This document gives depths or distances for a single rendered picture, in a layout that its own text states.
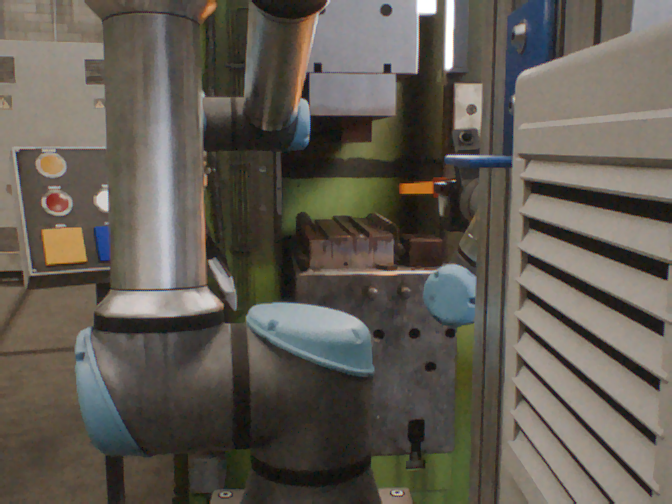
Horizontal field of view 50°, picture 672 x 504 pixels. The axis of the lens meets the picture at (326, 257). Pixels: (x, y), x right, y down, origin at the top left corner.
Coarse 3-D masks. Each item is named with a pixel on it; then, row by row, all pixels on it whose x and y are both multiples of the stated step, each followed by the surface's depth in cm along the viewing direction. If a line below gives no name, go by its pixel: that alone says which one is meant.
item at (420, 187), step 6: (432, 180) 131; (438, 180) 130; (444, 180) 127; (402, 186) 163; (408, 186) 157; (414, 186) 151; (420, 186) 145; (426, 186) 140; (432, 186) 135; (402, 192) 164; (408, 192) 157; (414, 192) 151; (420, 192) 146; (426, 192) 140; (432, 192) 136
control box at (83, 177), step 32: (32, 160) 145; (64, 160) 148; (96, 160) 152; (32, 192) 143; (64, 192) 146; (96, 192) 149; (32, 224) 140; (64, 224) 143; (96, 224) 146; (32, 256) 138; (96, 256) 144; (32, 288) 143
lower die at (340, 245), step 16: (320, 224) 197; (336, 224) 197; (368, 224) 195; (304, 240) 190; (320, 240) 172; (336, 240) 171; (352, 240) 171; (368, 240) 172; (384, 240) 172; (320, 256) 171; (336, 256) 171; (352, 256) 172; (368, 256) 172; (384, 256) 173
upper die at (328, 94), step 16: (320, 80) 165; (336, 80) 165; (352, 80) 166; (368, 80) 166; (384, 80) 166; (304, 96) 181; (320, 96) 165; (336, 96) 166; (352, 96) 166; (368, 96) 166; (384, 96) 167; (320, 112) 166; (336, 112) 166; (352, 112) 167; (368, 112) 167; (384, 112) 167
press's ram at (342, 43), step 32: (352, 0) 163; (384, 0) 164; (416, 0) 164; (320, 32) 163; (352, 32) 164; (384, 32) 165; (416, 32) 165; (320, 64) 167; (352, 64) 165; (384, 64) 167; (416, 64) 166
